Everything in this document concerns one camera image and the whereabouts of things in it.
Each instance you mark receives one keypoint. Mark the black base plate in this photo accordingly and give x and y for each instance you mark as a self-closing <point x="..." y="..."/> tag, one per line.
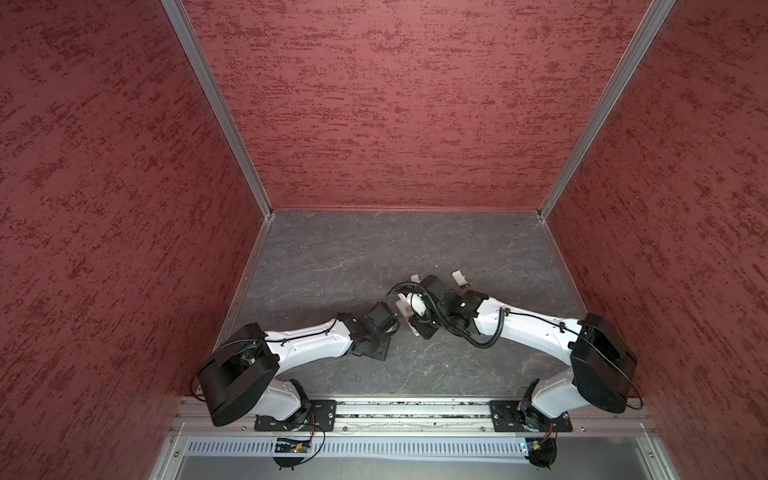
<point x="314" y="415"/>
<point x="507" y="417"/>

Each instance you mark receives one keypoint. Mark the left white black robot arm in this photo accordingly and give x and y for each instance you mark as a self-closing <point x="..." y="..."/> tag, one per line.
<point x="240" y="377"/>

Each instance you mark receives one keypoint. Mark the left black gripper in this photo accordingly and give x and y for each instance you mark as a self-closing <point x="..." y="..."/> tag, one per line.
<point x="382" y="352"/>

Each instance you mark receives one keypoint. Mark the white slotted cable duct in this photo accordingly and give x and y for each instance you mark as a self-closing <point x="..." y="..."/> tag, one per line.
<point x="509" y="449"/>

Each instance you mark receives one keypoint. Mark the left aluminium corner post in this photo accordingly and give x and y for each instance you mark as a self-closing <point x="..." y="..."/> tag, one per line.
<point x="193" y="50"/>

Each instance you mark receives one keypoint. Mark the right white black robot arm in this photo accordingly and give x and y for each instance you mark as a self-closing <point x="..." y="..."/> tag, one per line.
<point x="599" y="365"/>

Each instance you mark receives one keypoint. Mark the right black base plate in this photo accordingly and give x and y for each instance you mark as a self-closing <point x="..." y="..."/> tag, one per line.
<point x="507" y="417"/>

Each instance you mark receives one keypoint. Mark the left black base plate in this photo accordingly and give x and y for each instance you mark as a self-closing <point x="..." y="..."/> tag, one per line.
<point x="314" y="415"/>

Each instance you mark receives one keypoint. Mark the white AC remote control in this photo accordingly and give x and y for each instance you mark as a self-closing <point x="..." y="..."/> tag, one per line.
<point x="410" y="305"/>

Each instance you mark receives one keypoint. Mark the right aluminium corner post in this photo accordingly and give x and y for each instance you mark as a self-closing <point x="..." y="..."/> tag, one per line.
<point x="646" y="31"/>

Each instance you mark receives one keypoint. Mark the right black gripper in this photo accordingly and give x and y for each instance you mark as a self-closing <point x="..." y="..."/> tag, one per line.
<point x="418" y="322"/>

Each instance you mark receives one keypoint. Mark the aluminium corner post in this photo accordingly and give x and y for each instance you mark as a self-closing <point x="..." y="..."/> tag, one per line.
<point x="193" y="50"/>
<point x="646" y="31"/>

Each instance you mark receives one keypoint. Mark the white battery cover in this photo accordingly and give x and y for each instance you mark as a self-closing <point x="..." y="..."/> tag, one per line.
<point x="460" y="279"/>

